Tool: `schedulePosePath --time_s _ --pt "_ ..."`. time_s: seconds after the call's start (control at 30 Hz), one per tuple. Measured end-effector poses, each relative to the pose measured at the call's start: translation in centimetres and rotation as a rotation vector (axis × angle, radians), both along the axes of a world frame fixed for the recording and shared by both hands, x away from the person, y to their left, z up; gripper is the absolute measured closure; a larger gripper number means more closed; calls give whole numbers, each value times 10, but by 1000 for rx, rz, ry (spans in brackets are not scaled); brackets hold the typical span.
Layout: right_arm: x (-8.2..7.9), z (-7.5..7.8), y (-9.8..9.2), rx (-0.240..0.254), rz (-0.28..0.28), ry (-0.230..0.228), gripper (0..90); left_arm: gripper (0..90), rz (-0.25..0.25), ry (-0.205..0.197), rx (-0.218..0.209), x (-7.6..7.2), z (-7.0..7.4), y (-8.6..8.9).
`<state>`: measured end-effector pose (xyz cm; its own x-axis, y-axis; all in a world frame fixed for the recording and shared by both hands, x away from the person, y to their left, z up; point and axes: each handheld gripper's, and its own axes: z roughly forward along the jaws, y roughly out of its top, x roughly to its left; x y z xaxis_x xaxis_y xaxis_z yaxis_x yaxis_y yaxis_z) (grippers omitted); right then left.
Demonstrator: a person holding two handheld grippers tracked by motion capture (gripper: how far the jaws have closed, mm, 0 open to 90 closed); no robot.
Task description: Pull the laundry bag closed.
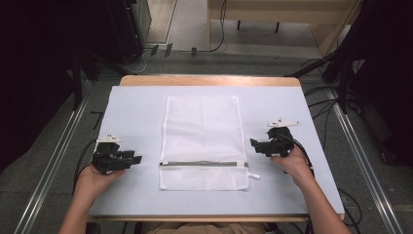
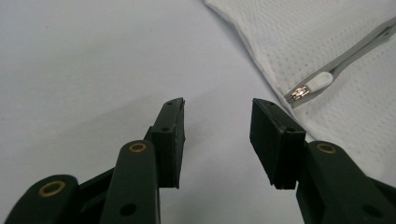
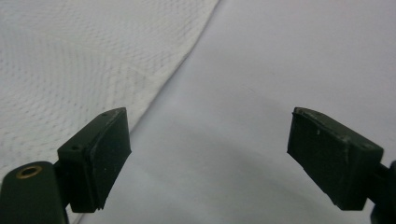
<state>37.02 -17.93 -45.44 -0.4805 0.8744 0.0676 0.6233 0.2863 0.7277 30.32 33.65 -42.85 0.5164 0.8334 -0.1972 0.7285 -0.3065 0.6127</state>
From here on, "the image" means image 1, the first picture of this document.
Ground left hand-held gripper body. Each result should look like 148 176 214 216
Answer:
92 134 131 176

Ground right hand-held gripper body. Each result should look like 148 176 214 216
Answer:
263 118 302 159

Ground person's left hand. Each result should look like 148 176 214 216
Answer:
73 163 127 211

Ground person's right hand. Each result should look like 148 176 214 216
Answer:
271 144 316 189

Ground pale blue table mat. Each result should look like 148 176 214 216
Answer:
89 85 346 218

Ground white mesh laundry bag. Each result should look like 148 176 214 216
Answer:
158 95 261 192

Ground wooden table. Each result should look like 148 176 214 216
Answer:
87 74 346 224

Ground black metal stand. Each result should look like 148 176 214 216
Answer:
284 48 359 115
71 48 138 112

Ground person's beige pants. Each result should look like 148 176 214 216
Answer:
141 221 271 234

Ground black curtain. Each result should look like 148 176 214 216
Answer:
324 0 413 169
0 0 144 174

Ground light wooden bench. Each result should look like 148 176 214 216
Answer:
207 0 363 57

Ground grey cabinet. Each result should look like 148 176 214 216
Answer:
131 0 153 47

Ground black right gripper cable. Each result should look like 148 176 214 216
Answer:
282 134 316 179

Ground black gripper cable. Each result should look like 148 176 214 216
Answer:
72 138 98 196
282 134 316 179

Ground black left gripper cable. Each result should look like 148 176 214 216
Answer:
72 138 98 196

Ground metal floor rail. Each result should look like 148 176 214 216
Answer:
325 87 404 234
13 79 93 234

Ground black floor cables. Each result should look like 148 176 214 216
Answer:
303 58 344 154

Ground white floor cable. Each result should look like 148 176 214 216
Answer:
126 48 154 74

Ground black hanging cable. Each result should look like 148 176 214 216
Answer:
207 0 228 54

